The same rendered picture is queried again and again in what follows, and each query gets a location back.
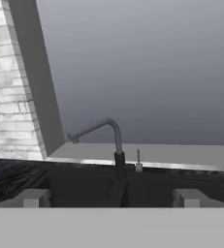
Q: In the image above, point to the dark sink basin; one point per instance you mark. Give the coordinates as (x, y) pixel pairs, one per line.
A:
(84, 190)

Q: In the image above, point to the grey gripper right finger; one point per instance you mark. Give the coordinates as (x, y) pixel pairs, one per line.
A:
(191, 197)

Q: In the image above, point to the small grey tap lever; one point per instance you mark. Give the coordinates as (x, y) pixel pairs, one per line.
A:
(138, 163)

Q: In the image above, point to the grey kitchen tap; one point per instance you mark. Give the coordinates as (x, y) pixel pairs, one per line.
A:
(118, 142)

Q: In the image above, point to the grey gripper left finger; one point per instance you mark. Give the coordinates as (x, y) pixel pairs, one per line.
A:
(32, 197)

